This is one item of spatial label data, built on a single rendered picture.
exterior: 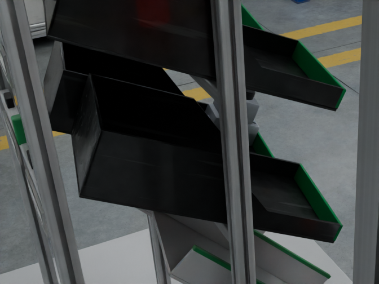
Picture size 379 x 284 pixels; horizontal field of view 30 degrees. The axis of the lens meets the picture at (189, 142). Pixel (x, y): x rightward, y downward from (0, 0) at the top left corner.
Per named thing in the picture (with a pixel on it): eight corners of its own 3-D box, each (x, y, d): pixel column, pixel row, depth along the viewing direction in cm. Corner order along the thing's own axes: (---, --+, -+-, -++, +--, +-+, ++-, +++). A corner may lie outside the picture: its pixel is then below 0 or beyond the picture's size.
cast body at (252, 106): (242, 131, 97) (261, 85, 94) (252, 146, 93) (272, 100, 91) (186, 119, 94) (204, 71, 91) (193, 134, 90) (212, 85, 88)
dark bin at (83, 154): (293, 180, 87) (318, 128, 84) (334, 244, 76) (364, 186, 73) (70, 132, 77) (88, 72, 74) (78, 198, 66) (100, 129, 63)
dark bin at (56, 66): (241, 128, 99) (260, 81, 96) (269, 176, 88) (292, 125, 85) (43, 81, 90) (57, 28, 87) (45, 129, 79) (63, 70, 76)
